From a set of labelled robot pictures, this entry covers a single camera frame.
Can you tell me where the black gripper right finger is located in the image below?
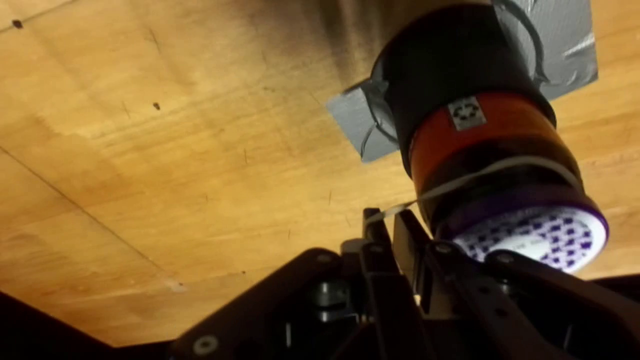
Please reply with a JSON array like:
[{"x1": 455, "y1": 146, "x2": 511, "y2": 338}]
[{"x1": 392, "y1": 207, "x2": 640, "y2": 360}]

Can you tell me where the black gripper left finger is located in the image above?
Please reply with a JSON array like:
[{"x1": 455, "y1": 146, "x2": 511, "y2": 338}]
[{"x1": 170, "y1": 206, "x2": 418, "y2": 360}]

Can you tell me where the pale rubber band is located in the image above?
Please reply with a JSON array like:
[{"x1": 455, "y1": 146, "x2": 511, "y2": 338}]
[{"x1": 364, "y1": 153, "x2": 584, "y2": 225}]

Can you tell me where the dark jar with purple patterned lid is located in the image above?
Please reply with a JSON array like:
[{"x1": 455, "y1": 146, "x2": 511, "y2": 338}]
[{"x1": 367, "y1": 1, "x2": 609, "y2": 275}]

